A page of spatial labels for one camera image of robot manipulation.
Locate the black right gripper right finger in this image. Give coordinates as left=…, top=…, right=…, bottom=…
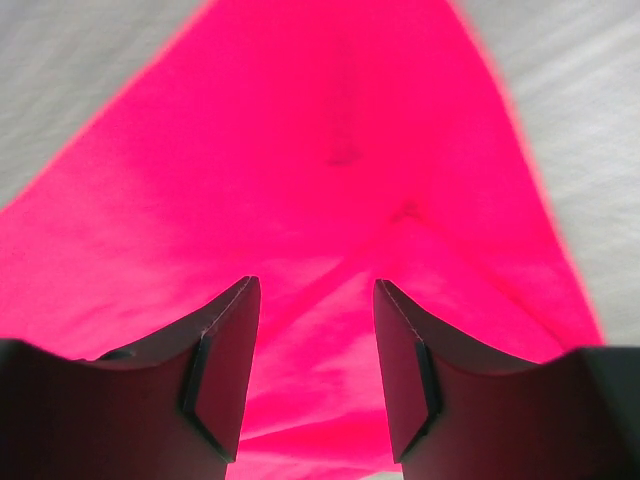
left=374, top=280, right=639, bottom=479

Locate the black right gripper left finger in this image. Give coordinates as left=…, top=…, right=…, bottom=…
left=1, top=277, right=261, bottom=479

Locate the pink t shirt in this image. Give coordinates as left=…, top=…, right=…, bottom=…
left=1, top=1, right=603, bottom=479

